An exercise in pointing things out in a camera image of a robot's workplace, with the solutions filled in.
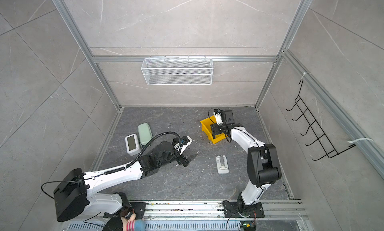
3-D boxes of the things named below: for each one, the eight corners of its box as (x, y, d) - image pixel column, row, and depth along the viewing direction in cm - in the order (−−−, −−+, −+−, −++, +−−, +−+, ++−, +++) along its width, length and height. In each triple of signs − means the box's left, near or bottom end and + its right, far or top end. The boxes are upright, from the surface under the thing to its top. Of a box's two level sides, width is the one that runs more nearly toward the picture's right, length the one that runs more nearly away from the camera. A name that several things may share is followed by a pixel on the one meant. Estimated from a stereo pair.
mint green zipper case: (141, 145, 99) (140, 143, 97) (138, 127, 109) (136, 124, 107) (154, 141, 101) (153, 139, 99) (149, 124, 111) (148, 121, 109)
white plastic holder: (217, 173, 88) (217, 172, 86) (215, 156, 95) (216, 155, 93) (228, 173, 88) (229, 172, 86) (226, 156, 95) (226, 155, 93)
